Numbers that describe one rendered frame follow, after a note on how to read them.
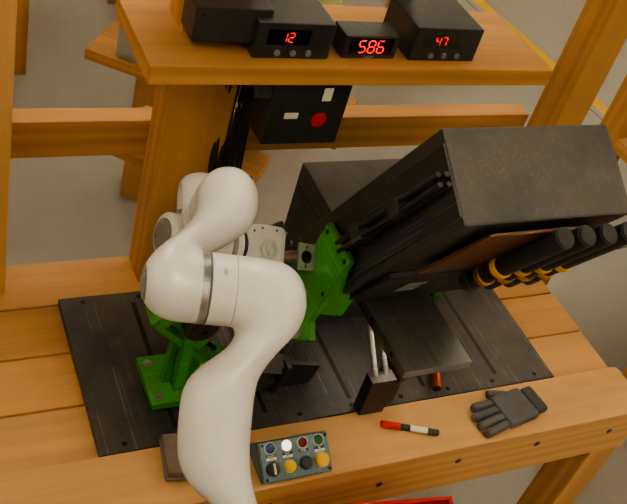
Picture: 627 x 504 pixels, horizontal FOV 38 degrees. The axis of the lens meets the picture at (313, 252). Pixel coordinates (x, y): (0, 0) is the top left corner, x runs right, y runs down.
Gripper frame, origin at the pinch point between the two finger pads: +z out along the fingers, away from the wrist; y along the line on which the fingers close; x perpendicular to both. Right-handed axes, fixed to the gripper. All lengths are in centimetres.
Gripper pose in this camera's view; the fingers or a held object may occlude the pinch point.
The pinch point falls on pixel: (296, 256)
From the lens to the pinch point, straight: 185.8
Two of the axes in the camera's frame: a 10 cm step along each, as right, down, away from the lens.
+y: 0.9, -9.9, 1.1
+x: -6.5, 0.2, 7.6
